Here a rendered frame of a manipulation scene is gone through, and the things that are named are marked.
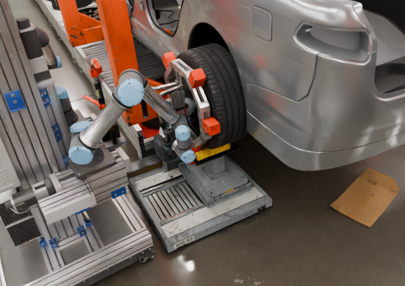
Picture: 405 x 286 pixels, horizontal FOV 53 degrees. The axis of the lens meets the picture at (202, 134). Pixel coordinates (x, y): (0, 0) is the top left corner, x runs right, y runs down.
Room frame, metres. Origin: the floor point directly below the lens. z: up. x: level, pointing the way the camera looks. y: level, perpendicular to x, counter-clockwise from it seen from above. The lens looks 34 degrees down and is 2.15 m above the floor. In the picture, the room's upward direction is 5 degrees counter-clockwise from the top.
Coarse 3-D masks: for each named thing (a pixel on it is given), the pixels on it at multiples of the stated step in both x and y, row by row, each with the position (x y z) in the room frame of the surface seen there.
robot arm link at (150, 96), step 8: (144, 80) 1.84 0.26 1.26; (144, 88) 1.82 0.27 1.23; (152, 88) 1.88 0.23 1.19; (144, 96) 1.83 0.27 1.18; (152, 96) 1.83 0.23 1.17; (160, 96) 1.87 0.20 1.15; (152, 104) 1.83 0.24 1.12; (160, 104) 1.84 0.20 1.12; (168, 104) 1.87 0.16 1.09; (160, 112) 1.84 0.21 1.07; (168, 112) 1.84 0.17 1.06; (176, 112) 1.87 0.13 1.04; (168, 120) 1.84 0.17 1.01; (176, 120) 1.84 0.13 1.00; (184, 120) 1.88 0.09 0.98
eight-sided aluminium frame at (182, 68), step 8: (176, 64) 2.30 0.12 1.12; (184, 64) 2.29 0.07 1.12; (168, 72) 2.43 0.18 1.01; (184, 72) 2.18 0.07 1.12; (168, 80) 2.48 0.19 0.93; (168, 88) 2.47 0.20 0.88; (200, 88) 2.11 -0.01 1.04; (168, 96) 2.49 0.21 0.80; (200, 96) 2.11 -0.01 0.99; (200, 104) 2.04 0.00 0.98; (208, 104) 2.05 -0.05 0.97; (200, 112) 2.02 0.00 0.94; (208, 112) 2.04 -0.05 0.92; (200, 120) 2.04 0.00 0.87; (200, 128) 2.04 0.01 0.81; (192, 136) 2.28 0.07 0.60; (200, 136) 2.05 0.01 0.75; (208, 136) 2.03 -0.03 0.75; (192, 144) 2.17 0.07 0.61; (200, 144) 2.11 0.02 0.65
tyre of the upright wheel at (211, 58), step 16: (208, 48) 2.38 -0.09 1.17; (224, 48) 2.35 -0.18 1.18; (192, 64) 2.27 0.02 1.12; (208, 64) 2.20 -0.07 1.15; (224, 64) 2.21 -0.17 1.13; (208, 80) 2.11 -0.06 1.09; (224, 80) 2.12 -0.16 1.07; (224, 96) 2.06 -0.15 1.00; (240, 96) 2.09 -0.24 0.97; (224, 112) 2.02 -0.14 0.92; (240, 112) 2.06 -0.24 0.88; (192, 128) 2.37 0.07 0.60; (224, 128) 2.01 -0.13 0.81; (240, 128) 2.07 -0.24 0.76; (208, 144) 2.16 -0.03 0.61; (224, 144) 2.10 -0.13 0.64
